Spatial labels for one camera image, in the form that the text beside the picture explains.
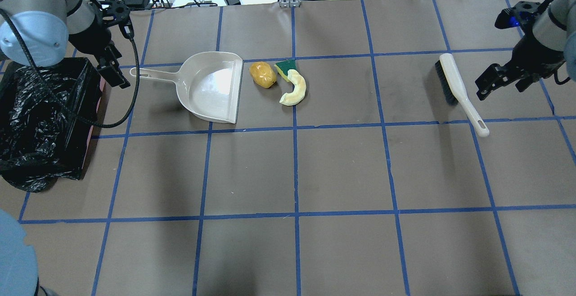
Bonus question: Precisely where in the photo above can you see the pale curved foam peel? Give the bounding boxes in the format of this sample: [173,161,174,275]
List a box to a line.
[279,69,307,107]

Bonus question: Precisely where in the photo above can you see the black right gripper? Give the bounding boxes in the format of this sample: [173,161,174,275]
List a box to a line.
[475,0,563,101]

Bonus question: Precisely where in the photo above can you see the green yellow sponge piece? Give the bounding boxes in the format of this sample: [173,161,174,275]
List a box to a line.
[274,59,297,82]

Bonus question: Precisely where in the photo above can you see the beige hand brush black bristles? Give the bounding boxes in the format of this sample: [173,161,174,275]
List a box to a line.
[434,53,490,138]

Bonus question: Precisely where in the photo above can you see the black bag lined trash bin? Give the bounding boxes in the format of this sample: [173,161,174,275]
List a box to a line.
[0,58,102,192]

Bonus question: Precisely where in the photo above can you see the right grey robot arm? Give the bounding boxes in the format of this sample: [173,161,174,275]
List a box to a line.
[475,0,575,101]

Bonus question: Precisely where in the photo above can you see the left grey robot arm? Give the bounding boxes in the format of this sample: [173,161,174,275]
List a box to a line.
[1,0,134,89]

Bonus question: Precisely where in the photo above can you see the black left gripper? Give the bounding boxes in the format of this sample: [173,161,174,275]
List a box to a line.
[67,0,133,89]

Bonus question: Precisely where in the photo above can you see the beige plastic dustpan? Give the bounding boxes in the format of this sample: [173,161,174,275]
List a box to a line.
[130,51,243,124]

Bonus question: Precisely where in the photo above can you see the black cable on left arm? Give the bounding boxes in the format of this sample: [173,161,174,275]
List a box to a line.
[0,8,141,129]

